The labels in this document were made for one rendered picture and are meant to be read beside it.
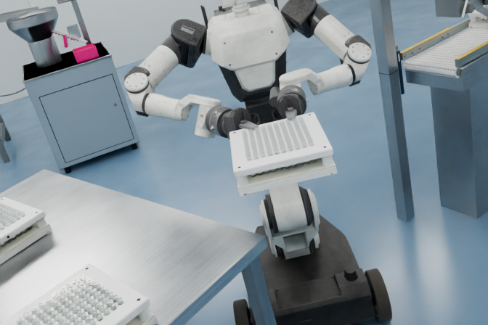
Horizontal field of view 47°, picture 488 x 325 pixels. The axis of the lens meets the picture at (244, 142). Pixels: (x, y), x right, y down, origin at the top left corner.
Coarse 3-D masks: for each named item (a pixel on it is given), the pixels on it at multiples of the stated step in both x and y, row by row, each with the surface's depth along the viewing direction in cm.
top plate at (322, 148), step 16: (320, 128) 144; (240, 144) 147; (256, 144) 144; (320, 144) 136; (240, 160) 138; (256, 160) 136; (272, 160) 134; (288, 160) 134; (304, 160) 134; (240, 176) 134
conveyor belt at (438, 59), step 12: (456, 36) 252; (468, 36) 248; (480, 36) 245; (432, 48) 245; (444, 48) 242; (456, 48) 239; (468, 48) 235; (408, 60) 238; (420, 60) 235; (432, 60) 232; (444, 60) 229; (420, 72) 234; (432, 72) 228; (444, 72) 223
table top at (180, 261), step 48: (48, 192) 192; (96, 192) 183; (48, 240) 162; (96, 240) 156; (144, 240) 150; (192, 240) 145; (240, 240) 140; (0, 288) 145; (48, 288) 140; (144, 288) 131; (192, 288) 127
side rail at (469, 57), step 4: (480, 48) 223; (484, 48) 225; (472, 52) 220; (476, 52) 222; (480, 52) 223; (484, 52) 225; (468, 56) 219; (472, 56) 221; (476, 56) 223; (456, 60) 217; (460, 60) 217; (464, 60) 218; (468, 60) 220; (456, 64) 218; (460, 64) 218; (464, 64) 219
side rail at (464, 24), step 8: (456, 24) 257; (464, 24) 258; (448, 32) 252; (456, 32) 256; (432, 40) 247; (440, 40) 250; (416, 48) 242; (424, 48) 245; (400, 56) 239; (408, 56) 240
